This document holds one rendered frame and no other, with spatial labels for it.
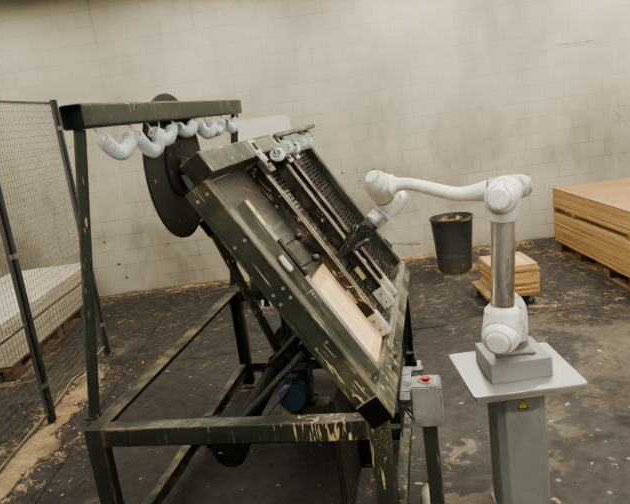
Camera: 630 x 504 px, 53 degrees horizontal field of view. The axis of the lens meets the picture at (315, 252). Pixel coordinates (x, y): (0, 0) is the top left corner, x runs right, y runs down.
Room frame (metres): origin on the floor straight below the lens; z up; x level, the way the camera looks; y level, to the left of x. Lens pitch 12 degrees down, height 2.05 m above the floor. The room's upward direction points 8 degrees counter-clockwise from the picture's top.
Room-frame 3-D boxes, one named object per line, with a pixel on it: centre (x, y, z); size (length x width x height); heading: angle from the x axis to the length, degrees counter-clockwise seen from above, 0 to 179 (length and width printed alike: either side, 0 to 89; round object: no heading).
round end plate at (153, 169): (3.56, 0.68, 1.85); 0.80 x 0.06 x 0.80; 168
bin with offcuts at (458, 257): (7.26, -1.63, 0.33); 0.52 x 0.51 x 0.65; 179
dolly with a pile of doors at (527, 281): (5.96, -1.80, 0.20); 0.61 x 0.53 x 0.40; 179
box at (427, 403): (2.38, -0.37, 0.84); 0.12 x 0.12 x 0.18; 78
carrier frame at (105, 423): (3.57, 0.25, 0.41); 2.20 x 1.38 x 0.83; 168
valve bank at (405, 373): (2.82, -0.40, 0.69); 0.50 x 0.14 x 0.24; 168
